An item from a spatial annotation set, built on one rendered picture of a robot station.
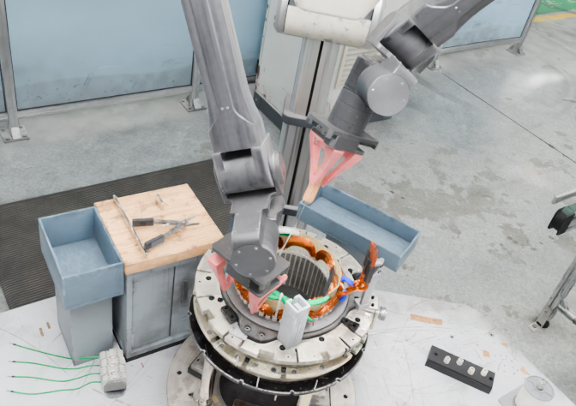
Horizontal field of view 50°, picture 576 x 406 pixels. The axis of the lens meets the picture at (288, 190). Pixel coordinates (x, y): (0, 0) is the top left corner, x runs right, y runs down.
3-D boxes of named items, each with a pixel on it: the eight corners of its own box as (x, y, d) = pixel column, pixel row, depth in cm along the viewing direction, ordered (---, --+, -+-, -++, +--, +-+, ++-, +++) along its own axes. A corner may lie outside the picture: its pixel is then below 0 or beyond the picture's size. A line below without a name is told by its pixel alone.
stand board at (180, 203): (125, 276, 111) (126, 266, 109) (93, 211, 123) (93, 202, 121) (225, 248, 121) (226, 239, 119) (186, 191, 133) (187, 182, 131)
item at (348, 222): (387, 318, 149) (422, 230, 132) (367, 346, 141) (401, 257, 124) (301, 269, 157) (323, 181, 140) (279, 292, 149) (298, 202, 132)
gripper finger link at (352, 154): (343, 198, 94) (370, 144, 91) (308, 192, 90) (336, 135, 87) (319, 176, 99) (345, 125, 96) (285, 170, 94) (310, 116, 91)
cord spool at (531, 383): (528, 424, 130) (542, 405, 126) (506, 401, 134) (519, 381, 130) (546, 412, 134) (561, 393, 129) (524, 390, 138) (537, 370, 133)
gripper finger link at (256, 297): (250, 332, 90) (261, 289, 85) (215, 303, 93) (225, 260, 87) (279, 308, 95) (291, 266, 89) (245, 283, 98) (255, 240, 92)
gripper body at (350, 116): (375, 153, 93) (398, 110, 90) (326, 141, 86) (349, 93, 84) (351, 134, 97) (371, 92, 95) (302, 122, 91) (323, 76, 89)
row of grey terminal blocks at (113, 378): (127, 395, 121) (128, 382, 118) (102, 399, 119) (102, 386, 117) (123, 354, 128) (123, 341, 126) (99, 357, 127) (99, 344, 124)
